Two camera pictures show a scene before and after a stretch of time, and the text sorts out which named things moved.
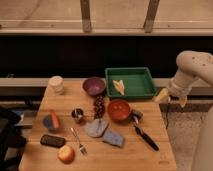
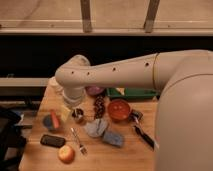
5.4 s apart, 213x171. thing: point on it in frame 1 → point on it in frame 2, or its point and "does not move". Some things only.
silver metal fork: (82, 147) does not move
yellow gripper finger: (162, 95) → (64, 112)
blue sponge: (113, 138) does not move
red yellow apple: (66, 154) does not move
